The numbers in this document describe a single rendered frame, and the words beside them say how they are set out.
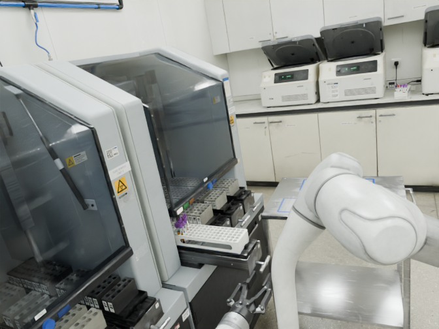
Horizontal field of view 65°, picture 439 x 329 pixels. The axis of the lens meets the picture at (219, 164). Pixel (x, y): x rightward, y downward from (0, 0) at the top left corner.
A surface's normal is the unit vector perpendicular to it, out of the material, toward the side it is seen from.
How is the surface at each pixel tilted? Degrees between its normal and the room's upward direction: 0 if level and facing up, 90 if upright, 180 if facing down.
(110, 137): 90
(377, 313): 0
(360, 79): 90
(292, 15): 90
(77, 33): 90
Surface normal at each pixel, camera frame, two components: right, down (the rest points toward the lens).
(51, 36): 0.88, 0.00
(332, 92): -0.43, 0.36
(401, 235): 0.02, 0.27
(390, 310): -0.17, -0.94
